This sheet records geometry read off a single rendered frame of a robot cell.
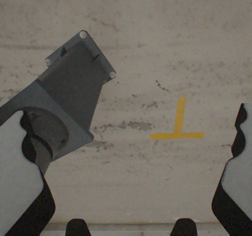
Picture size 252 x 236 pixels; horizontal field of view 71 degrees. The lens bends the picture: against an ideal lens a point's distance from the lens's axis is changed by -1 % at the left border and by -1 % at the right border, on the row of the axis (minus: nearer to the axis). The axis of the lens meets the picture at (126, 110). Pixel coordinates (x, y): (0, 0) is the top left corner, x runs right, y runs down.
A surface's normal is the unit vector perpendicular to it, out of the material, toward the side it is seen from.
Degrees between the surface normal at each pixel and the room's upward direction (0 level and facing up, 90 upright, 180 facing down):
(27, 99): 0
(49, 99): 0
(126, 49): 0
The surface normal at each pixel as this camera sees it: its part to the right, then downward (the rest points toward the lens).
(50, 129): 0.76, -0.26
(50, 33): -0.02, 0.55
